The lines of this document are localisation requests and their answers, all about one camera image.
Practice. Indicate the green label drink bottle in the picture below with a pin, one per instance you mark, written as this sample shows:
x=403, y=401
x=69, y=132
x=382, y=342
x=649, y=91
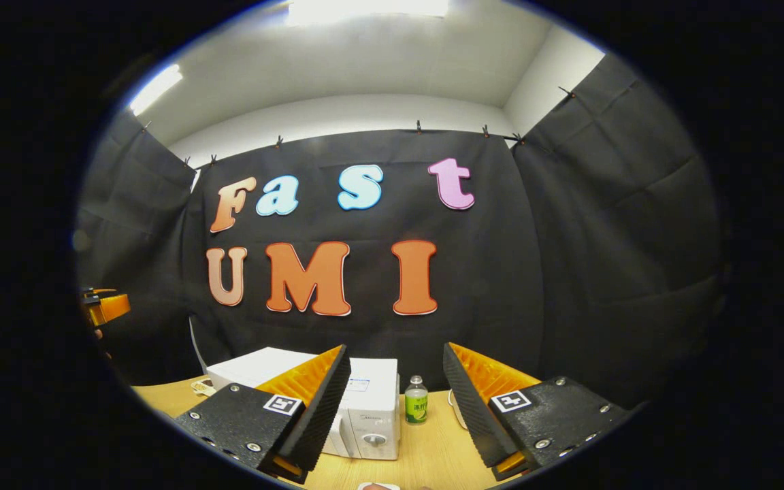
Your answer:
x=416, y=408

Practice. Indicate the long ceiling light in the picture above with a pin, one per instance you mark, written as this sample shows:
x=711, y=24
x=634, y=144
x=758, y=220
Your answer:
x=155, y=90
x=365, y=10

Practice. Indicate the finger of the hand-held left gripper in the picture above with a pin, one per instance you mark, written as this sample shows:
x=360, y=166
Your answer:
x=111, y=307

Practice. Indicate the white microwave oven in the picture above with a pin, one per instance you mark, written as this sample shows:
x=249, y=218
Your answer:
x=371, y=408

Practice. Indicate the white food tray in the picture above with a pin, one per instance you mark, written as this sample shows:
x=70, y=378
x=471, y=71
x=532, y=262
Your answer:
x=378, y=486

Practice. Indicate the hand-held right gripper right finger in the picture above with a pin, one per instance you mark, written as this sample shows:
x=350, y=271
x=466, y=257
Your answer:
x=474, y=415

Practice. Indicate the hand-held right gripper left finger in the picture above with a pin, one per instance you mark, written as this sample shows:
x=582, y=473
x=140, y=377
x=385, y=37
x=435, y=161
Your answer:
x=324, y=408

